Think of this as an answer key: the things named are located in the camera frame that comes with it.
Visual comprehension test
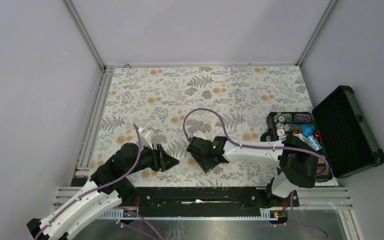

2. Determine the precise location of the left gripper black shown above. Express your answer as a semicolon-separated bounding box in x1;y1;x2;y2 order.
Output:
125;141;180;176

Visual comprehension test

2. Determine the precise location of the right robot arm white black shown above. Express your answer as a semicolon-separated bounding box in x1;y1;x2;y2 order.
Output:
186;135;322;206

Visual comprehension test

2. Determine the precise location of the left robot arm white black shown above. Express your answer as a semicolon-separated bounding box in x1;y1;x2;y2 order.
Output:
27;143;180;240

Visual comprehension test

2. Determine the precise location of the floral patterned table mat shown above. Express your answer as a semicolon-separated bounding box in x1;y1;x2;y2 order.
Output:
89;66;313;187

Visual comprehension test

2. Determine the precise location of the blue poker chip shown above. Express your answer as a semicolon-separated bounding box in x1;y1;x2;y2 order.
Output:
301;125;314;138

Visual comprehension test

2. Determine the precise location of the black poker chip case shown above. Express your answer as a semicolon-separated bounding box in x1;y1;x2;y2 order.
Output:
260;85;384;183

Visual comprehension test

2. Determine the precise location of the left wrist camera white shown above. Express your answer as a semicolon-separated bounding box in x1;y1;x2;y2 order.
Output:
138;127;156;150

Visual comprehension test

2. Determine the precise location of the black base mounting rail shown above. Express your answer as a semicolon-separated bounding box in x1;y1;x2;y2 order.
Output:
117;186;300;218

